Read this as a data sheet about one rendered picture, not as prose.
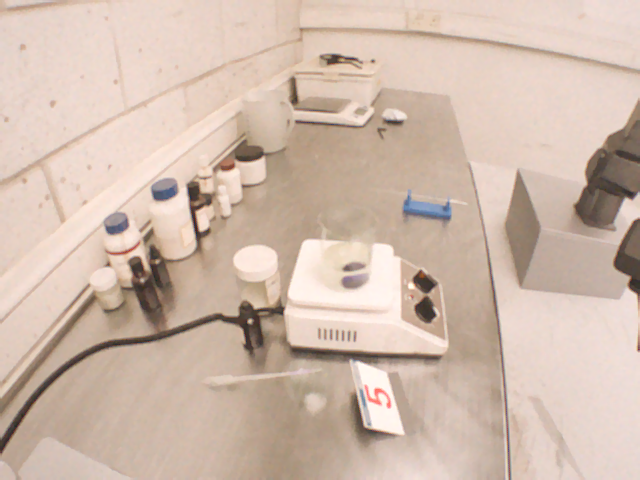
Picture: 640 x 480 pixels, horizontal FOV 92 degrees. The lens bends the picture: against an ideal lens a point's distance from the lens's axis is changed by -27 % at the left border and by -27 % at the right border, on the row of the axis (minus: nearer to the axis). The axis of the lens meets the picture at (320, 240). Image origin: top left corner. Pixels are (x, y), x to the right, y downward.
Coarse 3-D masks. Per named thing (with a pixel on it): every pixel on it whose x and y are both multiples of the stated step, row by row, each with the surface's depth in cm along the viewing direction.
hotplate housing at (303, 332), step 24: (288, 312) 46; (312, 312) 46; (336, 312) 46; (360, 312) 46; (384, 312) 45; (288, 336) 49; (312, 336) 47; (336, 336) 47; (360, 336) 46; (384, 336) 46; (408, 336) 45; (432, 336) 46
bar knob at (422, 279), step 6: (420, 270) 52; (414, 276) 52; (420, 276) 52; (426, 276) 51; (414, 282) 52; (420, 282) 52; (426, 282) 52; (432, 282) 51; (420, 288) 51; (426, 288) 52; (432, 288) 52
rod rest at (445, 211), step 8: (408, 200) 77; (448, 200) 74; (408, 208) 77; (416, 208) 77; (424, 208) 77; (432, 208) 77; (440, 208) 77; (448, 208) 75; (440, 216) 76; (448, 216) 75
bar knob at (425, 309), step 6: (420, 300) 48; (426, 300) 47; (414, 306) 48; (420, 306) 48; (426, 306) 47; (432, 306) 47; (420, 312) 47; (426, 312) 47; (432, 312) 46; (438, 312) 47; (420, 318) 47; (426, 318) 47; (432, 318) 46
